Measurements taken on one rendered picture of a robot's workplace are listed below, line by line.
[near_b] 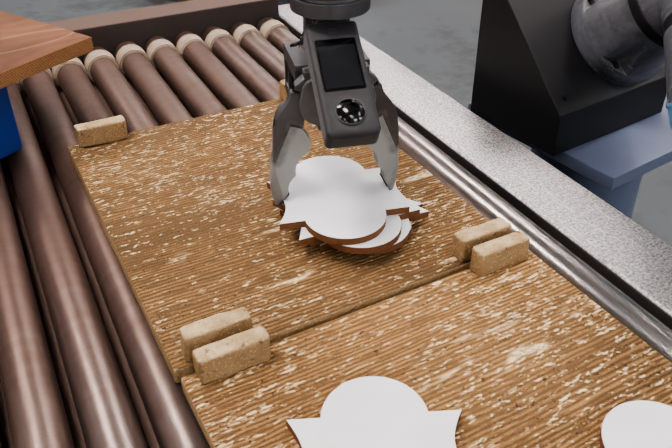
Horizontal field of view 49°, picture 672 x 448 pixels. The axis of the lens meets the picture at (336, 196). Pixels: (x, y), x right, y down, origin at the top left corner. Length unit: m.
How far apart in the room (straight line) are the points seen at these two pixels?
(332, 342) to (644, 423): 0.24
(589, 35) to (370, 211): 0.47
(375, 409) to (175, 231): 0.30
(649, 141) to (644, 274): 0.38
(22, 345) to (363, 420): 0.30
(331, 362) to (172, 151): 0.39
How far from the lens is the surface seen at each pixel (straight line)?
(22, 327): 0.71
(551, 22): 1.06
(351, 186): 0.74
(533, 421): 0.58
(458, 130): 0.97
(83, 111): 1.06
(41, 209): 0.86
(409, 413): 0.56
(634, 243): 0.81
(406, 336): 0.62
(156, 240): 0.74
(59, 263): 0.77
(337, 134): 0.59
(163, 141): 0.92
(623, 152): 1.07
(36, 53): 0.93
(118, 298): 0.71
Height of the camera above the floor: 1.37
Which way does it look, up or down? 33 degrees down
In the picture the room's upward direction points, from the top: straight up
